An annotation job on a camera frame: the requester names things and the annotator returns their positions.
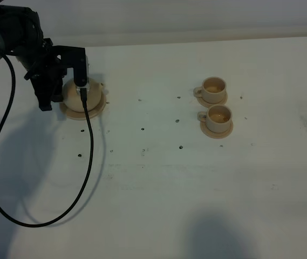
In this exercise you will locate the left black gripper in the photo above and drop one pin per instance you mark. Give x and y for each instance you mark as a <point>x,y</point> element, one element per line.
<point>40,59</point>

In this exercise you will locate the beige ceramic teapot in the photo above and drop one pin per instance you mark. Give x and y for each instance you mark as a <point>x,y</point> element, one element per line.
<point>95,96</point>

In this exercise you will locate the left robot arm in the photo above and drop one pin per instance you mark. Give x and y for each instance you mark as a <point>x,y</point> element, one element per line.
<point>22,37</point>

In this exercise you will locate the beige teapot saucer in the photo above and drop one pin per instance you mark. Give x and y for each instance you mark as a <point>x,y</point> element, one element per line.
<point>81,115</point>

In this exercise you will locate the far beige cup saucer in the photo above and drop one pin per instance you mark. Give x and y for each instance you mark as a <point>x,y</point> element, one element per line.
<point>206,104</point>

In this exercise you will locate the beige cup saucer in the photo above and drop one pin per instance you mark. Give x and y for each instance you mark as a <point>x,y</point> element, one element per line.
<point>206,104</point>
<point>215,135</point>

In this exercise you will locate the near beige cup saucer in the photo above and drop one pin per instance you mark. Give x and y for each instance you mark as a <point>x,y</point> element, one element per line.
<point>215,135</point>

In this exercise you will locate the far beige teacup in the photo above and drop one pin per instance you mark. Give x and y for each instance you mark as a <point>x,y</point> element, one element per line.
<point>212,90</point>

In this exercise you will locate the beige teacup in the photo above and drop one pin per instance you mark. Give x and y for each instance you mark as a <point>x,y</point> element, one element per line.
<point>212,90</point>
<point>217,118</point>

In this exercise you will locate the near beige teacup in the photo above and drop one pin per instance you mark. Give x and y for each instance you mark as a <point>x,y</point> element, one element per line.
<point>217,118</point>

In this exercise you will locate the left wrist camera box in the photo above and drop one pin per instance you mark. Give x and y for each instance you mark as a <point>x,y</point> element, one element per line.
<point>75,58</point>

